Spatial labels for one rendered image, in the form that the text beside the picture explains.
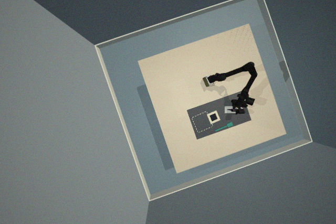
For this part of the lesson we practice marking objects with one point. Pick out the green small trowel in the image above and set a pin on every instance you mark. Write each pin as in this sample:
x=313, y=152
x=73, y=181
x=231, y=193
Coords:
x=228, y=125

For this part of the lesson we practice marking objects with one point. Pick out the cream square tile with dark centre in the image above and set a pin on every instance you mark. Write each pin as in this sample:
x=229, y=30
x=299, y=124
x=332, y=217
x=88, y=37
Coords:
x=213, y=117

